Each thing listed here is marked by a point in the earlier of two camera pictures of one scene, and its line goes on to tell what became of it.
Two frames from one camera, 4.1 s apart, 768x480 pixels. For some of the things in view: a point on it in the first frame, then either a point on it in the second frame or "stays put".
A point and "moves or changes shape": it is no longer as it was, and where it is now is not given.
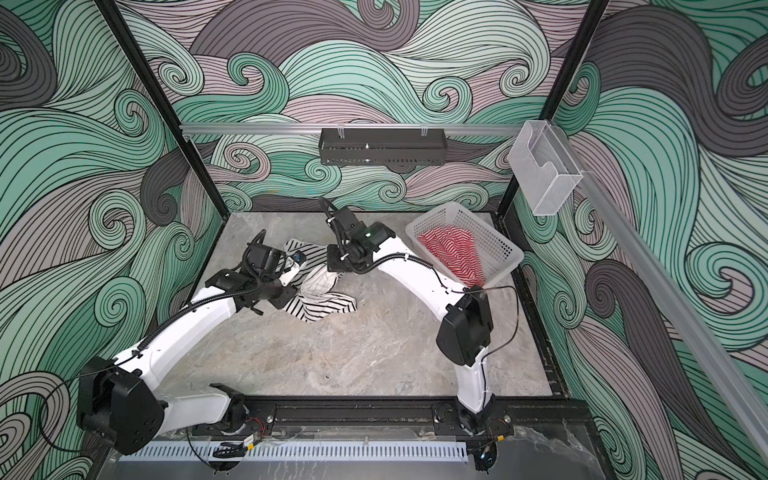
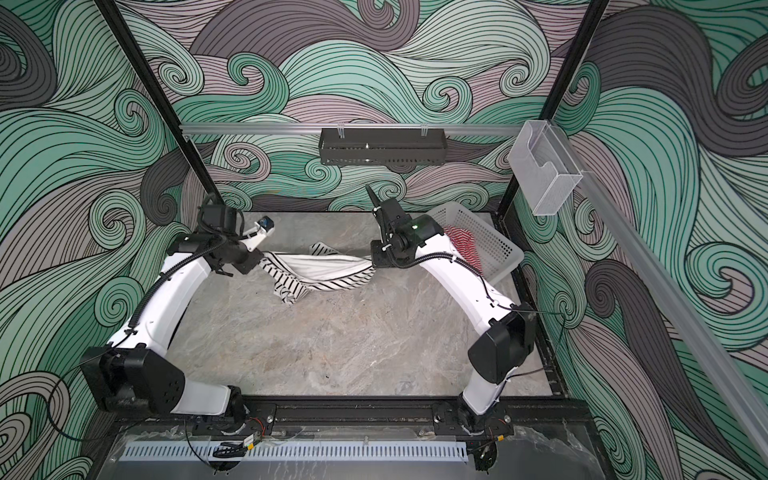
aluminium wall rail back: x=207 y=130 stays put
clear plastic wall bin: x=544 y=168 stays put
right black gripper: x=336 y=264 -> x=379 y=258
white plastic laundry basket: x=465 y=241 stays put
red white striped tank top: x=456 y=247 stays put
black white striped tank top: x=316 y=295 moves or changes shape
